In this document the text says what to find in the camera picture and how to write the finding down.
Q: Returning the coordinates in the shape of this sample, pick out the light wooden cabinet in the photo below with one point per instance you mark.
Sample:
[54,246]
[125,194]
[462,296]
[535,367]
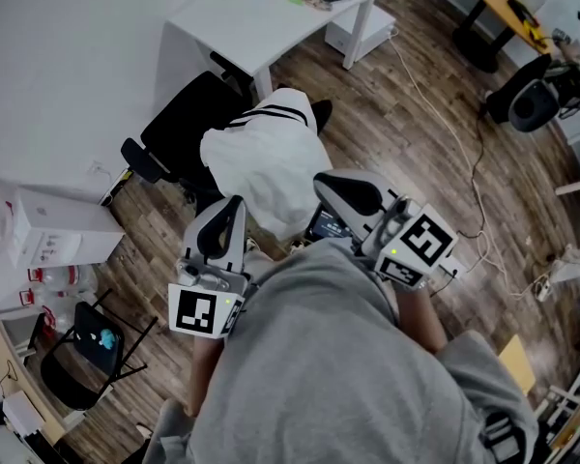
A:
[41,399]

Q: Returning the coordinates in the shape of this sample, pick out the white floor power strip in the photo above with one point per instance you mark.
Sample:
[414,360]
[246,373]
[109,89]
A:
[542,289]

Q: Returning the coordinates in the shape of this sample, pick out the white garment with black stripes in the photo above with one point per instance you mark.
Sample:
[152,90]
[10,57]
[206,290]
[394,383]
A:
[266,172]

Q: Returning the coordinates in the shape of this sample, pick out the black folding chair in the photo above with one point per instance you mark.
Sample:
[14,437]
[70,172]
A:
[89,351]

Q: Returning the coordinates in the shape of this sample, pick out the black device with screen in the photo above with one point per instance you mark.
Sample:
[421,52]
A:
[326,225]

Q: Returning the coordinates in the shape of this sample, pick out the yellow and black tool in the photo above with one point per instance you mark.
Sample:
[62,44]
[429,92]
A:
[527,20]

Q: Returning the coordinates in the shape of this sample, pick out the person's grey shirt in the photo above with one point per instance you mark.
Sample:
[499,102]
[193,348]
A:
[328,356]

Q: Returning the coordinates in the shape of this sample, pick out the white and yellow power strip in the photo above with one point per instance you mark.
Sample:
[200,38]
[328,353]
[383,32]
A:
[121,179]

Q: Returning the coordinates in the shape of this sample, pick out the large white carton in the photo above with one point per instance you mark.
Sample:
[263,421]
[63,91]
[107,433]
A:
[63,220]

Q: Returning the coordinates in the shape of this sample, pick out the person's left forearm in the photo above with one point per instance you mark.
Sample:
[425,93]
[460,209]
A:
[203,380]

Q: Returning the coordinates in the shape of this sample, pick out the black office chair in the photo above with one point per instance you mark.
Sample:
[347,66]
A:
[188,119]

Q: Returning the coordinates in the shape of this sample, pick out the small white storage box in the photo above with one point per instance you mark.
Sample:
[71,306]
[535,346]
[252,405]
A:
[382,29]

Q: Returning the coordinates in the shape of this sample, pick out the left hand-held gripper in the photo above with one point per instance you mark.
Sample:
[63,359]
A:
[193,310]

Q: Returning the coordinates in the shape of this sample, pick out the small blue item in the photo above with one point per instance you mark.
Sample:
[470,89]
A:
[107,339]

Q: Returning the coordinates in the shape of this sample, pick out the white wall outlet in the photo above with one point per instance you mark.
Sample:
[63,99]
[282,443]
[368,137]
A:
[99,168]

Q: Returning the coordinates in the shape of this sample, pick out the person's right forearm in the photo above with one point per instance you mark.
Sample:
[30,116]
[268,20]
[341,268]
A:
[420,322]

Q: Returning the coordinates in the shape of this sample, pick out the tan cardboard piece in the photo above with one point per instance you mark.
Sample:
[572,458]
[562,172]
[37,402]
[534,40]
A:
[517,363]

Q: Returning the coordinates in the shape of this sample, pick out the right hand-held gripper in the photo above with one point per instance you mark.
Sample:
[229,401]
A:
[415,244]

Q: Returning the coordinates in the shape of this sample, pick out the white desk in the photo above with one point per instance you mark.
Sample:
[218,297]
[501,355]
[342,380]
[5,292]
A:
[270,22]

